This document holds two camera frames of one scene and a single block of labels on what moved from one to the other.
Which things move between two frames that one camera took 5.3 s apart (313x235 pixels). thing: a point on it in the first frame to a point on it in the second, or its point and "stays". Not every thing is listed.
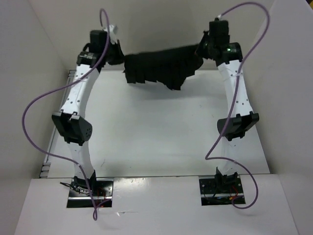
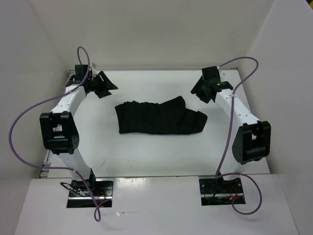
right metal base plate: [221, 190] stays
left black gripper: [120, 58] to [107, 82]
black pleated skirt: [170, 66] to [169, 116]
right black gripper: [199, 51] to [196, 88]
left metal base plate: [79, 196] stays
